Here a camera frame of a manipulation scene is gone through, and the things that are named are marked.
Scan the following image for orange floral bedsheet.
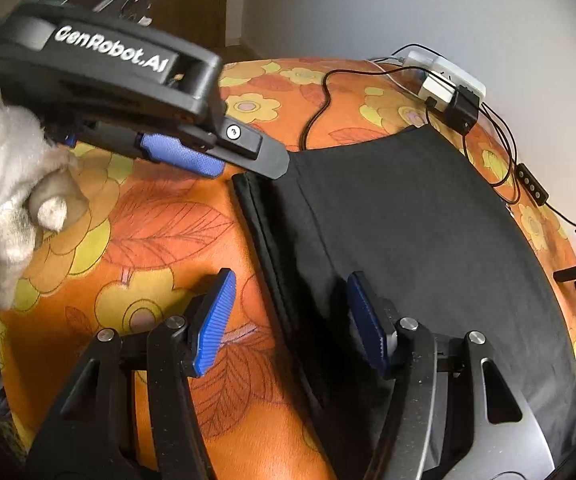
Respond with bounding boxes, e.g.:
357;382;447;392
0;57;576;480

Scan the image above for white plug adapter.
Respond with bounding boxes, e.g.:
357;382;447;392
418;75;457;112

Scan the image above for thin black cable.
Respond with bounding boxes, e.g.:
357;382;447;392
460;102;576;261

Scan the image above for black plug adapter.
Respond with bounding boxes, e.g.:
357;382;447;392
442;85;481;134

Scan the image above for white power strip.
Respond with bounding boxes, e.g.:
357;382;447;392
402;50;487;99

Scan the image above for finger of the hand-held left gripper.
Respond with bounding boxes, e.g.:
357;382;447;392
80;122;227;179
183;112;291;181

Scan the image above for brown wooden door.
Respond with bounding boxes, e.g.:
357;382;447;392
152;0;243;63

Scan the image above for black inline cable remote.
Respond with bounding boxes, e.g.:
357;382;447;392
516;162;549;207

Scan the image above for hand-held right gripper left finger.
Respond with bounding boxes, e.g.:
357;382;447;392
28;268;239;480

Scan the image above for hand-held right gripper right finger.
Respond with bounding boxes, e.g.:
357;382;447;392
346;271;554;480

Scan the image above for person's left hand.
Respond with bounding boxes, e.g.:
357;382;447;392
0;82;91;322

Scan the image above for black pants with yellow stripes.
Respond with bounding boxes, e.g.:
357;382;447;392
232;125;576;480

